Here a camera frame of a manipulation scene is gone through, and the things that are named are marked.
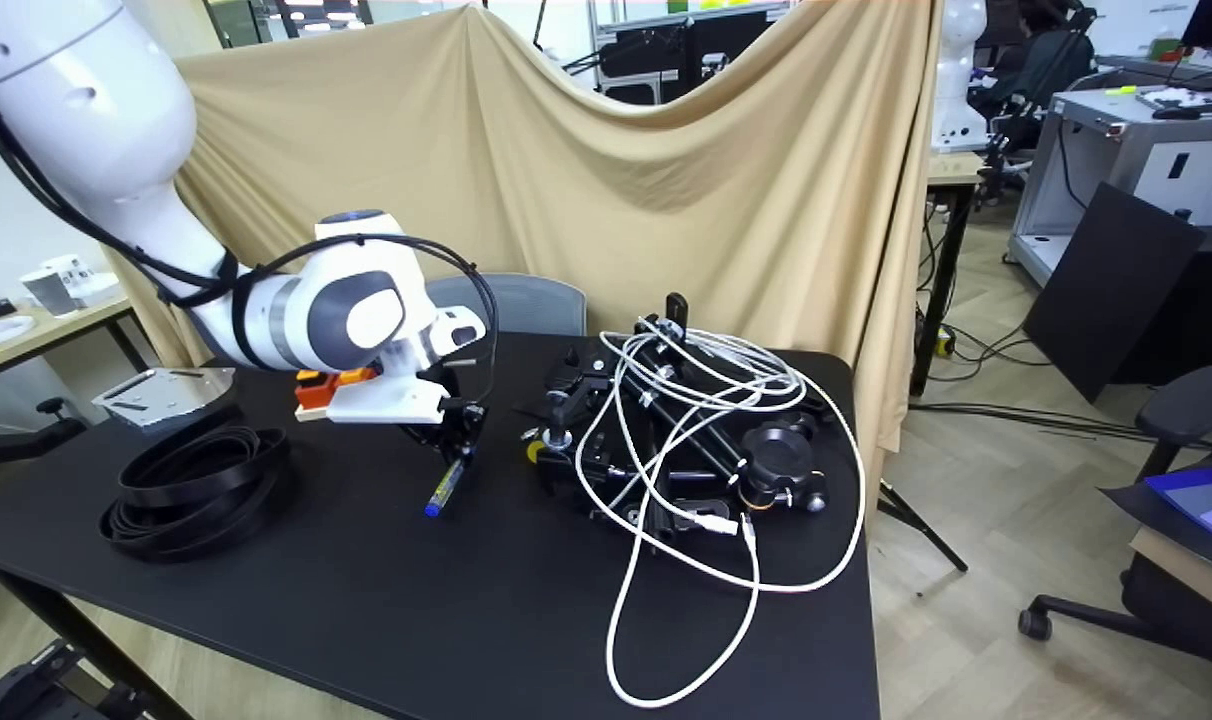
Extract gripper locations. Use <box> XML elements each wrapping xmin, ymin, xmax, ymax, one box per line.
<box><xmin>398</xmin><ymin>366</ymin><xmax>490</xmax><ymax>471</ymax></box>

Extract blue and yellow marker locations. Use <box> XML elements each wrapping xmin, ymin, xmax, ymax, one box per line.
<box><xmin>425</xmin><ymin>456</ymin><xmax>467</xmax><ymax>519</ymax></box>

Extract grey chair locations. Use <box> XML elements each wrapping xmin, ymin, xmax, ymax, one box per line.
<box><xmin>424</xmin><ymin>272</ymin><xmax>588</xmax><ymax>338</ymax></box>

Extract silver metal plate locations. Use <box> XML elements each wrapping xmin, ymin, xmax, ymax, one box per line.
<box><xmin>91</xmin><ymin>366</ymin><xmax>237</xmax><ymax>432</ymax></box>

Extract beige cloth backdrop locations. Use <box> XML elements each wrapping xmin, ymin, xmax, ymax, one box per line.
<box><xmin>106</xmin><ymin>0</ymin><xmax>945</xmax><ymax>481</ymax></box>

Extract black folded tripod gear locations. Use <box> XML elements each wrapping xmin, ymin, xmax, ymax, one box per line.
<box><xmin>519</xmin><ymin>293</ymin><xmax>833</xmax><ymax>533</ymax></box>

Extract stack of white boxes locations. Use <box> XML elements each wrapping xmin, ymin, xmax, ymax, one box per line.
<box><xmin>20</xmin><ymin>254</ymin><xmax>123</xmax><ymax>318</ymax></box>

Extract wooden side desk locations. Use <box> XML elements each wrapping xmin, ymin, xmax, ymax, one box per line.
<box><xmin>0</xmin><ymin>296</ymin><xmax>153</xmax><ymax>393</ymax></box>

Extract stand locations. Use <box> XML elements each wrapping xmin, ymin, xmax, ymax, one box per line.
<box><xmin>874</xmin><ymin>478</ymin><xmax>969</xmax><ymax>574</ymax></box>

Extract wooden table with black legs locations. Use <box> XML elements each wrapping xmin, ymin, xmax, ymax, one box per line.
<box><xmin>908</xmin><ymin>150</ymin><xmax>987</xmax><ymax>398</ymax></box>

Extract white robot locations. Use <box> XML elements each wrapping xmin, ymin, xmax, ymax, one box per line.
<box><xmin>930</xmin><ymin>0</ymin><xmax>993</xmax><ymax>153</ymax></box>

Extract black flat panel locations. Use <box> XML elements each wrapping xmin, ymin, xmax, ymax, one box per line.
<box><xmin>1023</xmin><ymin>181</ymin><xmax>1208</xmax><ymax>403</ymax></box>

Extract grey metal cabinet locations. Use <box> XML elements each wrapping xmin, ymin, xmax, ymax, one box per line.
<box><xmin>1006</xmin><ymin>87</ymin><xmax>1212</xmax><ymax>291</ymax></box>

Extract black office chair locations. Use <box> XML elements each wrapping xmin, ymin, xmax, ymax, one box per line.
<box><xmin>1017</xmin><ymin>365</ymin><xmax>1212</xmax><ymax>683</ymax></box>

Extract blue folder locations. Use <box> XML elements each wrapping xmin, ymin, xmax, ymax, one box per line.
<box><xmin>1143</xmin><ymin>465</ymin><xmax>1212</xmax><ymax>547</ymax></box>

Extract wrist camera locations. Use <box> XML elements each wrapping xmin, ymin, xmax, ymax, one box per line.
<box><xmin>294</xmin><ymin>364</ymin><xmax>449</xmax><ymax>426</ymax></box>

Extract white cable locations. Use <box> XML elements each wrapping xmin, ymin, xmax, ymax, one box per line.
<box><xmin>575</xmin><ymin>314</ymin><xmax>868</xmax><ymax>710</ymax></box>

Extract coil of black strap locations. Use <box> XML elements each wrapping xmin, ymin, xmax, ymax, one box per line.
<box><xmin>99</xmin><ymin>424</ymin><xmax>293</xmax><ymax>564</ymax></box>

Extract black cable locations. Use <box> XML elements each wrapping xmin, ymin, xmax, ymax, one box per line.
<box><xmin>908</xmin><ymin>400</ymin><xmax>1157</xmax><ymax>443</ymax></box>

